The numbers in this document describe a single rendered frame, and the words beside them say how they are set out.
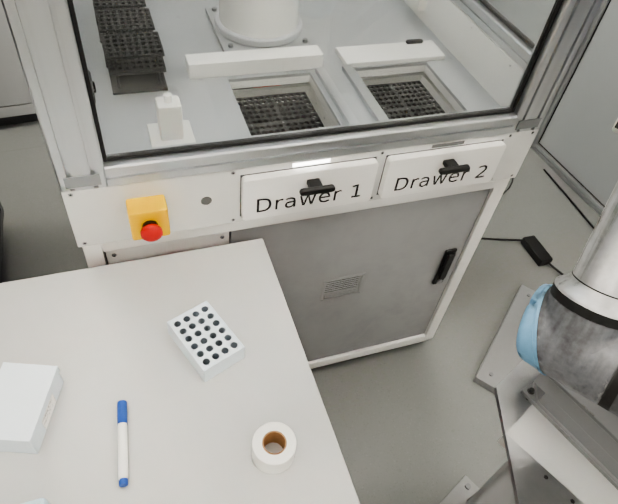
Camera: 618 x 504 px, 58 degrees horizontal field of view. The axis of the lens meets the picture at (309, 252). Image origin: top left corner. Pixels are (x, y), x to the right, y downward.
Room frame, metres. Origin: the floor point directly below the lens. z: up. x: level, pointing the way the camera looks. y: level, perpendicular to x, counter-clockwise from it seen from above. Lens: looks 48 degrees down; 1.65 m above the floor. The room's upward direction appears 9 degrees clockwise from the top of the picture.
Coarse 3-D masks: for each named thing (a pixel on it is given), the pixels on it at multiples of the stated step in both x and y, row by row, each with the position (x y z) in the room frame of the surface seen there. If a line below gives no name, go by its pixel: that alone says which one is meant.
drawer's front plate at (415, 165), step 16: (480, 144) 1.04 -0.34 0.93; (496, 144) 1.05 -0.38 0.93; (400, 160) 0.94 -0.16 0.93; (416, 160) 0.96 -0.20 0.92; (432, 160) 0.98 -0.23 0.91; (464, 160) 1.01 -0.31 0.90; (480, 160) 1.03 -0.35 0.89; (496, 160) 1.05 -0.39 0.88; (384, 176) 0.94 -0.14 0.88; (400, 176) 0.95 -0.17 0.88; (416, 176) 0.97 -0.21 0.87; (432, 176) 0.98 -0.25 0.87; (448, 176) 1.00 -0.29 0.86; (464, 176) 1.02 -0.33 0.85; (384, 192) 0.94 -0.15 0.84; (400, 192) 0.95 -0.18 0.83; (416, 192) 0.97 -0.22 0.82
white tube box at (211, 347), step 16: (208, 304) 0.60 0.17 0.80; (176, 320) 0.55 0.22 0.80; (192, 320) 0.56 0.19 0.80; (208, 320) 0.56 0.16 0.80; (176, 336) 0.52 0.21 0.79; (192, 336) 0.52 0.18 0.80; (208, 336) 0.53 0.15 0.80; (224, 336) 0.53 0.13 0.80; (192, 352) 0.49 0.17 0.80; (208, 352) 0.50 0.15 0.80; (224, 352) 0.51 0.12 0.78; (240, 352) 0.51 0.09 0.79; (208, 368) 0.47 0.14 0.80; (224, 368) 0.49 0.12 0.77
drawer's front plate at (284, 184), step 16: (368, 160) 0.93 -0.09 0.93; (256, 176) 0.82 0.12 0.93; (272, 176) 0.83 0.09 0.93; (288, 176) 0.84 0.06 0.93; (304, 176) 0.86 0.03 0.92; (320, 176) 0.87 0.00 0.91; (336, 176) 0.89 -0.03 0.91; (352, 176) 0.90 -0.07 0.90; (368, 176) 0.92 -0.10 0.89; (256, 192) 0.81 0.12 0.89; (272, 192) 0.83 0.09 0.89; (288, 192) 0.84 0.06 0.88; (352, 192) 0.90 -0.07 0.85; (368, 192) 0.92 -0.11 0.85; (256, 208) 0.81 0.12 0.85; (272, 208) 0.83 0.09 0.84; (288, 208) 0.84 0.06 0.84; (304, 208) 0.86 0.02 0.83; (320, 208) 0.87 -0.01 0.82
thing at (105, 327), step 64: (192, 256) 0.74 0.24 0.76; (256, 256) 0.76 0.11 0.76; (0, 320) 0.52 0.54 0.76; (64, 320) 0.54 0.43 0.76; (128, 320) 0.56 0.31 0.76; (256, 320) 0.60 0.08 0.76; (64, 384) 0.42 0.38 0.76; (128, 384) 0.43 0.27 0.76; (192, 384) 0.45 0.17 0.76; (256, 384) 0.47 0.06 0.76; (64, 448) 0.31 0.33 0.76; (128, 448) 0.33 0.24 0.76; (192, 448) 0.34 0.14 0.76; (320, 448) 0.37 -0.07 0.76
